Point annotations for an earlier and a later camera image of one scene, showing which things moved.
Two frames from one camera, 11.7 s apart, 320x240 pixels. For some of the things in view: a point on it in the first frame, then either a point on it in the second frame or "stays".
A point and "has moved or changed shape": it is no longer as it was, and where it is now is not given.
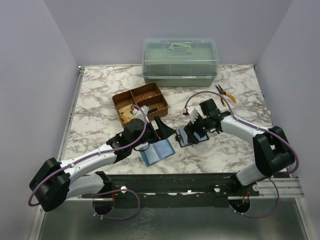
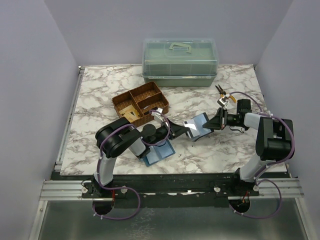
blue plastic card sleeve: (157, 151) stays
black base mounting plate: (177, 191) stays
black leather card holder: (181, 136) has moved or changed shape
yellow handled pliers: (223, 93) stays
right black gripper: (194, 128) -> (219, 121)
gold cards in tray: (126, 113) stays
